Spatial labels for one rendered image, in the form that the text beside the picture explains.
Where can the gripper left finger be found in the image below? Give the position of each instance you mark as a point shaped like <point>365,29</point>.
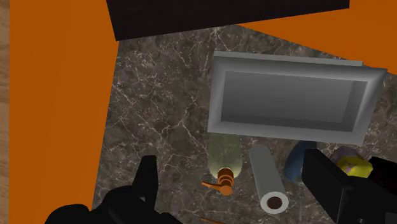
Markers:
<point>124,208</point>

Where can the grey paper towel roll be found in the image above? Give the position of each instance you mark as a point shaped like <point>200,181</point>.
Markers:
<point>266,173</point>

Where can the green soap dispenser orange pump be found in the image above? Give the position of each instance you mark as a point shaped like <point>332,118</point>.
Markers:
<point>224,155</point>

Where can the purple and yellow round thing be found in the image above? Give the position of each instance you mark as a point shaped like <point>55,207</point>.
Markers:
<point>353,166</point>

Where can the thin brown stick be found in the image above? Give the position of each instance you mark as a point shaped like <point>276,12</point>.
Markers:
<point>211,221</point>

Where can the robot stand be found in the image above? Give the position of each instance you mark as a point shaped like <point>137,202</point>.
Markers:
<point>217,15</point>

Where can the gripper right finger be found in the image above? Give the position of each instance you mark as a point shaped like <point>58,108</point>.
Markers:
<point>328,183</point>

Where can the grey rectangular sink basin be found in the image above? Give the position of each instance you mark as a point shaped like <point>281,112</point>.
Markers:
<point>285,99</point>

